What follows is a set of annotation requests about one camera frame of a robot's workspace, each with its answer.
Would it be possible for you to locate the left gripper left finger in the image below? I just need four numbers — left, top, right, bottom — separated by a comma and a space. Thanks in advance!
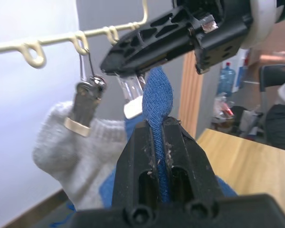
112, 120, 161, 211

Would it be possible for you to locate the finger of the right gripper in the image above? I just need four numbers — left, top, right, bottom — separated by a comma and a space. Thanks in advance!
135, 59, 169, 75
100, 6, 197, 74

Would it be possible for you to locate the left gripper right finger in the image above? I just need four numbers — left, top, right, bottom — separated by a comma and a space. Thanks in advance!
162, 117, 225, 208

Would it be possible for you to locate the blue sock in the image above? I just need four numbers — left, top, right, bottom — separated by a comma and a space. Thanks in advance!
98, 66, 238, 212

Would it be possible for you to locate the metal clothes clip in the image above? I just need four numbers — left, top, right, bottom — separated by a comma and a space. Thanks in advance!
115, 71, 148, 121
63, 48, 108, 138

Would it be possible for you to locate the grey sock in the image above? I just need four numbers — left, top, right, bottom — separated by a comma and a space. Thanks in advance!
32, 101, 128, 212

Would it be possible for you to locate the blue water bottle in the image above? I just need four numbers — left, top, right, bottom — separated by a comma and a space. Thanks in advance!
216, 62, 237, 98

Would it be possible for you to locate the black chair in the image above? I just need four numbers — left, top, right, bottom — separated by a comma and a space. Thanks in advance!
258, 63, 285, 143

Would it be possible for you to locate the pile of bags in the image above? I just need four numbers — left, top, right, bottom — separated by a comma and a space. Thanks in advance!
211, 95, 264, 138

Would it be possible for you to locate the blue floor tape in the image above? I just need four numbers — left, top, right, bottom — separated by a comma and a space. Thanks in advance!
49, 201, 76, 228

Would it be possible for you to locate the person in black trousers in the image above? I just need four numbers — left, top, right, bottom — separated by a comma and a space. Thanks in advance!
266, 76, 285, 152

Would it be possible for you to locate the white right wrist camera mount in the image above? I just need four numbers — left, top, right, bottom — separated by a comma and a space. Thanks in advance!
242, 0, 285, 49

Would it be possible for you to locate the cream wire clip hanger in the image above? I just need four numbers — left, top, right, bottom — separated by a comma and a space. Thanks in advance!
0, 0, 149, 69

